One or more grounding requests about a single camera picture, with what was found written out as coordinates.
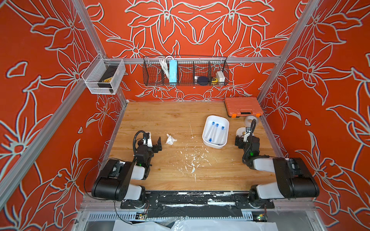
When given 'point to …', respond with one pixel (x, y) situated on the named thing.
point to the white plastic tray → (206, 128)
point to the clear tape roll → (248, 119)
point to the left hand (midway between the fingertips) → (152, 137)
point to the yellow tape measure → (214, 80)
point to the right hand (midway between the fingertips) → (243, 134)
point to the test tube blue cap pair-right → (221, 134)
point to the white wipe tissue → (170, 140)
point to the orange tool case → (243, 107)
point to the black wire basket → (192, 71)
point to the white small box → (220, 76)
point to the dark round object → (203, 80)
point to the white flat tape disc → (240, 131)
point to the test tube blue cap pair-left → (216, 130)
